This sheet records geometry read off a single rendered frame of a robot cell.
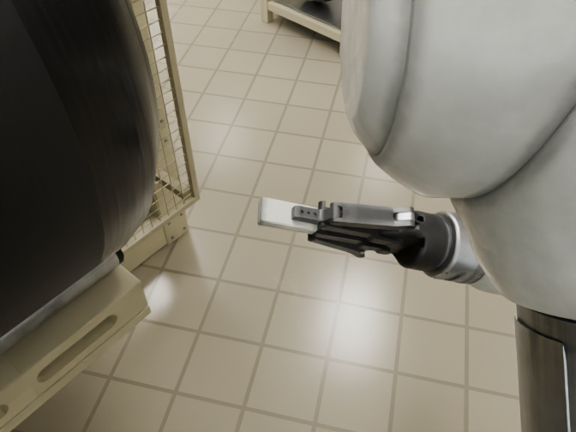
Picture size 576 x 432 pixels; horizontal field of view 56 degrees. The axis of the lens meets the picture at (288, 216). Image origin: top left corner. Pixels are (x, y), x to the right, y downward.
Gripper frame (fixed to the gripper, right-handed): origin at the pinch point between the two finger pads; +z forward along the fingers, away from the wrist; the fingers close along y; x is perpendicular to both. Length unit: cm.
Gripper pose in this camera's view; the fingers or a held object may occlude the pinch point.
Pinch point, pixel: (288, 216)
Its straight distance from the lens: 63.2
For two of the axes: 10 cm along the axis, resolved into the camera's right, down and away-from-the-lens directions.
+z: -9.2, -1.7, -3.4
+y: -3.8, 3.5, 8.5
